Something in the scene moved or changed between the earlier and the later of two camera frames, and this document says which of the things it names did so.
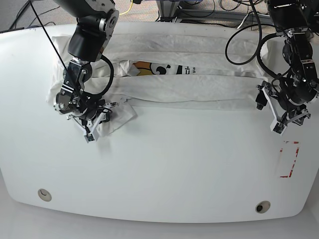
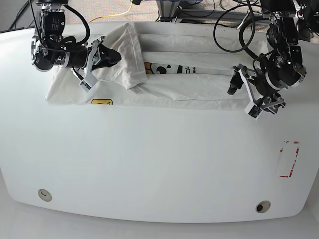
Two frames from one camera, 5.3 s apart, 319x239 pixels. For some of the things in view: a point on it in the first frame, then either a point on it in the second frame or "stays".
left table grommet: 44,194 stays
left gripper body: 91,112 → 52,48
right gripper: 294,88 → 280,68
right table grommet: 262,206 stays
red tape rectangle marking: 293,164 stays
